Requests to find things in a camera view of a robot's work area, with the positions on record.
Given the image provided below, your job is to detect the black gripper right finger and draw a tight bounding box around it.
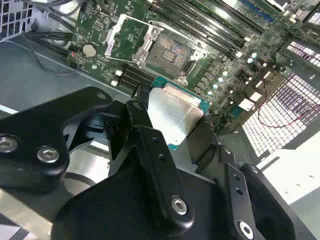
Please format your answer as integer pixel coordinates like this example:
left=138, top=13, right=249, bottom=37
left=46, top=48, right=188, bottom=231
left=187, top=118, right=319, bottom=240

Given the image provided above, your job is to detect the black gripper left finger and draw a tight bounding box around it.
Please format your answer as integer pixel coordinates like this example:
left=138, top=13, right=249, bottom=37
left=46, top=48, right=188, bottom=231
left=0, top=84, right=195, bottom=232

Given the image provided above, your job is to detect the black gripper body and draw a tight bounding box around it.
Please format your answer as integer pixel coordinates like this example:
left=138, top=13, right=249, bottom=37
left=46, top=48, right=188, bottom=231
left=53, top=159, right=236, bottom=240

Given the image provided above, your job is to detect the silver CPU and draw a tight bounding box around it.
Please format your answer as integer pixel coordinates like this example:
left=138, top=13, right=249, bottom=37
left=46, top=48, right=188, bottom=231
left=147, top=76, right=213, bottom=151

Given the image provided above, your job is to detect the metal socket cover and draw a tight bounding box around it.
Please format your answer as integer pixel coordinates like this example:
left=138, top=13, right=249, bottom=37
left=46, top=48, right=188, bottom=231
left=103, top=13, right=162, bottom=69

